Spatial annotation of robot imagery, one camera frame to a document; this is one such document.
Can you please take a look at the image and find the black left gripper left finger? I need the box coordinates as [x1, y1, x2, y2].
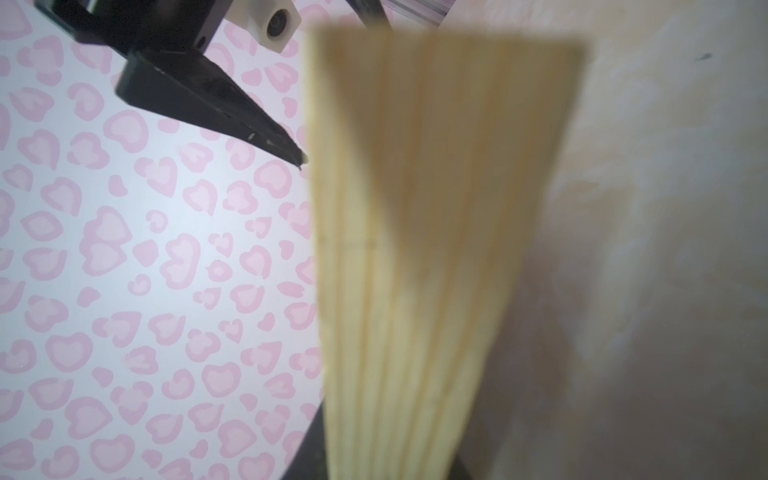
[282, 403, 329, 480]

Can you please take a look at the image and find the light wooden picture frame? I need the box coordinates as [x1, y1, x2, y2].
[306, 25, 588, 479]

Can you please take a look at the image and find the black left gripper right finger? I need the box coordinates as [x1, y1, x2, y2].
[447, 455, 472, 480]

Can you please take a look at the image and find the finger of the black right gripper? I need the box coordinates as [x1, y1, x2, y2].
[115, 50, 305, 168]

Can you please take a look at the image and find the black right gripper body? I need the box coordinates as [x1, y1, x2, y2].
[34, 0, 232, 57]

